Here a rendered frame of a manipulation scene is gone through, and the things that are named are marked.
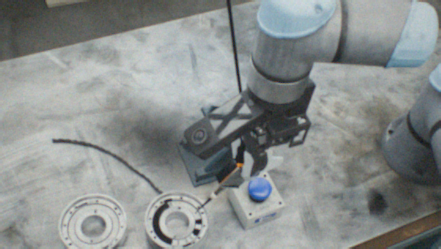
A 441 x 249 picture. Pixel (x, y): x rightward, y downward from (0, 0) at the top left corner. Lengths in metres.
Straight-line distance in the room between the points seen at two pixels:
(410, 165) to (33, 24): 1.73
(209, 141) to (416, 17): 0.29
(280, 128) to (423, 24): 0.23
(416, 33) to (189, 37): 0.66
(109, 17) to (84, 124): 1.37
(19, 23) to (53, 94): 1.32
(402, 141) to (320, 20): 0.51
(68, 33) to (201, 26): 1.19
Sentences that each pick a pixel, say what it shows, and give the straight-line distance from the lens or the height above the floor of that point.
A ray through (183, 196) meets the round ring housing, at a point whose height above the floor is 0.83.
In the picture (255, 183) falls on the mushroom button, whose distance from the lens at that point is 0.91.
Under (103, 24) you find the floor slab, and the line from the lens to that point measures 2.37.
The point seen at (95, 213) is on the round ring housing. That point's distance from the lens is 0.93.
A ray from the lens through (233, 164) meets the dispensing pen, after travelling 0.84.
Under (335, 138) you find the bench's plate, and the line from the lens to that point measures 1.09.
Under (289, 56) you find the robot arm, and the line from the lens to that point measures 0.61.
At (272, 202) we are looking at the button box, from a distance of 0.94.
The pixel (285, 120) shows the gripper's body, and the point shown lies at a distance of 0.75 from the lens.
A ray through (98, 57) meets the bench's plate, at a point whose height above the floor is 0.80.
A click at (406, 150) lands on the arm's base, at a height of 0.85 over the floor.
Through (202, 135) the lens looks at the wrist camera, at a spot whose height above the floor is 1.06.
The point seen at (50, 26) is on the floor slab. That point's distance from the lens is 2.38.
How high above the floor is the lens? 1.66
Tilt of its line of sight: 54 degrees down
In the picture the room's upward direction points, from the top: 9 degrees clockwise
